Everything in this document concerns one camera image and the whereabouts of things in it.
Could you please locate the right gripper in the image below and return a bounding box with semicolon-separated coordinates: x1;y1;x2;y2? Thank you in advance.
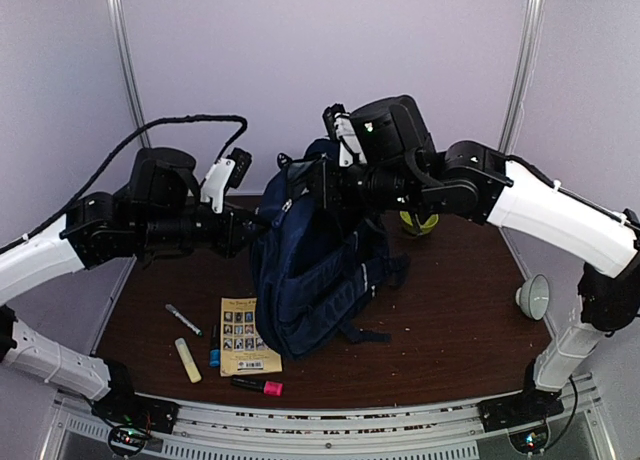
307;157;428;212

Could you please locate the navy blue backpack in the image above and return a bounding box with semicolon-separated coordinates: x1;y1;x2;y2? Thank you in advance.
249;139;410;360

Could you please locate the tan picture booklet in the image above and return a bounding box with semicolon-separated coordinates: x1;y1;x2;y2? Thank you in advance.
219;298;282;377

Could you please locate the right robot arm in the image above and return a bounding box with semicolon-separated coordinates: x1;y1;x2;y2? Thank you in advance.
310;95;639;422

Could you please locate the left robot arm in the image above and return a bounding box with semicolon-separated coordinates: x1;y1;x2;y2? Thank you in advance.
1;147;252;424

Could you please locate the green bowl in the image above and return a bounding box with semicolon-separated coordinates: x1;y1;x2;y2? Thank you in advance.
400;211;439;237

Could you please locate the silver grey marker pen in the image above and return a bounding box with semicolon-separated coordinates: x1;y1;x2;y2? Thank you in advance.
165;304;203;337

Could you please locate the yellow highlighter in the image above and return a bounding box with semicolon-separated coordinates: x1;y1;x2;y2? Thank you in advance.
174;338;202;383

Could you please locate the blue highlighter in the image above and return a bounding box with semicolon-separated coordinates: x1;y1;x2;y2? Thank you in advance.
209;324;220;368

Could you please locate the pink highlighter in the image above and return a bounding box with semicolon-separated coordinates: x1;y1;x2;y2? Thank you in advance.
230;376;283;397

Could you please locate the grey white bowl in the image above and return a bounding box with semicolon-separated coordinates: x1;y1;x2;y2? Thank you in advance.
515;274;550;321

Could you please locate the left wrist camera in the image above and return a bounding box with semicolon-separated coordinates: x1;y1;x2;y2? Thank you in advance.
200;148;253;214

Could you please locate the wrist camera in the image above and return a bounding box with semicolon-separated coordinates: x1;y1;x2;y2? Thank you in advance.
200;148;253;214
322;103;367;168

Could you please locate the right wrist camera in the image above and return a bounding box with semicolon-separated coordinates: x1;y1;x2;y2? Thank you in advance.
322;103;367;168

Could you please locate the left black cable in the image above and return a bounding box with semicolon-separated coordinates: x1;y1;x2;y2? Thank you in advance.
19;113;249;246

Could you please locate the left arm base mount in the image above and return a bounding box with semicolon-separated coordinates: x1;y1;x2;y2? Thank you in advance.
90;395;179;434

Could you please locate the right aluminium post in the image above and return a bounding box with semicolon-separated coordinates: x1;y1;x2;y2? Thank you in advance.
498;0;544;154

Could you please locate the aluminium post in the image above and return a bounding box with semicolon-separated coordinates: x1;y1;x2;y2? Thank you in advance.
107;0;145;127
498;0;544;154

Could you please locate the aluminium front rail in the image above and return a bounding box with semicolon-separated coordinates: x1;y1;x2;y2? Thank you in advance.
42;374;614;460

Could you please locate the left aluminium post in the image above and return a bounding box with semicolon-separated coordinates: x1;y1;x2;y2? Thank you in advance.
107;0;145;127

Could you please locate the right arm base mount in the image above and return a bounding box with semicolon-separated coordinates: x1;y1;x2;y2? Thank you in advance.
477;390;564;432

